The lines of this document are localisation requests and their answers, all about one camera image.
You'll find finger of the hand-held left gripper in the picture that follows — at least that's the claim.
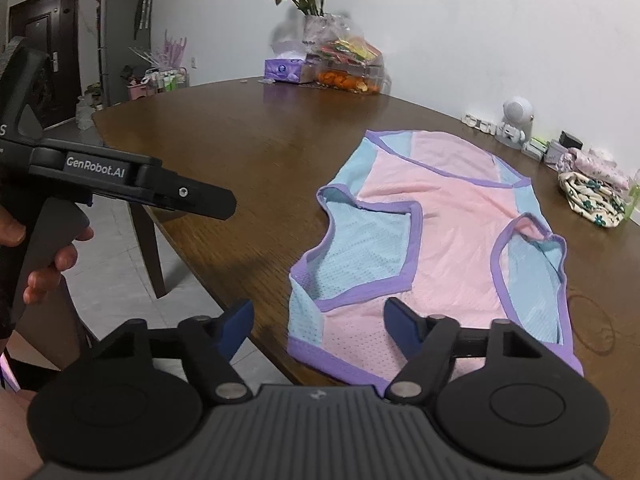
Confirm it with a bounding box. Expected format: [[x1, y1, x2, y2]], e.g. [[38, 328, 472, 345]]
[[129, 170, 237, 221]]

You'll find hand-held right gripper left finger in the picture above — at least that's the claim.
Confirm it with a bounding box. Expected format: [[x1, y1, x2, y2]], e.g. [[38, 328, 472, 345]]
[[95, 299, 254, 404]]

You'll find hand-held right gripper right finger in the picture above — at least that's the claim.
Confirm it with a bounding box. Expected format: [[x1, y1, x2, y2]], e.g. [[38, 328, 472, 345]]
[[384, 297, 546, 403]]

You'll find pink and blue mesh vest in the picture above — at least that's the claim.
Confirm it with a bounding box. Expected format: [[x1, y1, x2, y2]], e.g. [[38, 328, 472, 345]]
[[287, 129, 585, 398]]

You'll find person's left hand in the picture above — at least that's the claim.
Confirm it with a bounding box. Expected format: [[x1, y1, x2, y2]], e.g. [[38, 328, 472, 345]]
[[0, 205, 95, 307]]

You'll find dark entrance door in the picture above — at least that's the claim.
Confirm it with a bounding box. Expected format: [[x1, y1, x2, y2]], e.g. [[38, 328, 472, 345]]
[[8, 0, 82, 129]]

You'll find cluttered storage cart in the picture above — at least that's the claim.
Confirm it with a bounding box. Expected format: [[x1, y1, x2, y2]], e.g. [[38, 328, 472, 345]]
[[126, 66, 192, 102]]

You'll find grey refrigerator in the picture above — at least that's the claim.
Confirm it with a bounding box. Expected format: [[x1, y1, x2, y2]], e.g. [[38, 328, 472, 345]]
[[96, 0, 157, 107]]

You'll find purple branch decoration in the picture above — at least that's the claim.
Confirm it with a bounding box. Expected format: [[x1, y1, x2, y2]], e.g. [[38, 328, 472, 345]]
[[156, 29, 189, 69]]

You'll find purple tissue pack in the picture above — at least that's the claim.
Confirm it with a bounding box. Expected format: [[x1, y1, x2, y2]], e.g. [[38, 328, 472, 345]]
[[263, 40, 314, 85]]

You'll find clear plastic snack bag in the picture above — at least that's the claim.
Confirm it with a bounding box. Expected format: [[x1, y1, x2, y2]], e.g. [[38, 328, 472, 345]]
[[301, 11, 392, 97]]

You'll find white power strip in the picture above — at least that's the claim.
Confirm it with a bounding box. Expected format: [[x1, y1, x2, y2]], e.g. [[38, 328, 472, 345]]
[[461, 112, 499, 137]]

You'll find small white green box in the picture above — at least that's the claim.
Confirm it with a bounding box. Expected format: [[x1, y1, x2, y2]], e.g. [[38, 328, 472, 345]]
[[521, 137, 552, 162]]

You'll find cream floral folded cloth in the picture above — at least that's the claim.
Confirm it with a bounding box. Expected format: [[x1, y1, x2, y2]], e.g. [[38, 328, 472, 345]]
[[557, 172, 632, 230]]

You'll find white robot toy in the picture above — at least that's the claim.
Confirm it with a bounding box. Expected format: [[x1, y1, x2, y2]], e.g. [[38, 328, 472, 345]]
[[497, 97, 536, 149]]

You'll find person's leg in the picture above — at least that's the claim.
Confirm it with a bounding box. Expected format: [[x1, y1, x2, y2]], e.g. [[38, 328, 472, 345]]
[[0, 391, 47, 480]]

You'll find pink floral folded cloth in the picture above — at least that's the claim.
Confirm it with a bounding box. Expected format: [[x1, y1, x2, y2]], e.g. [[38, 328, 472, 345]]
[[556, 147, 632, 192]]

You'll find green bottle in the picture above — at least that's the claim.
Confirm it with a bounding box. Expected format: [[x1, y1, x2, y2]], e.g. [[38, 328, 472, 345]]
[[626, 169, 640, 222]]

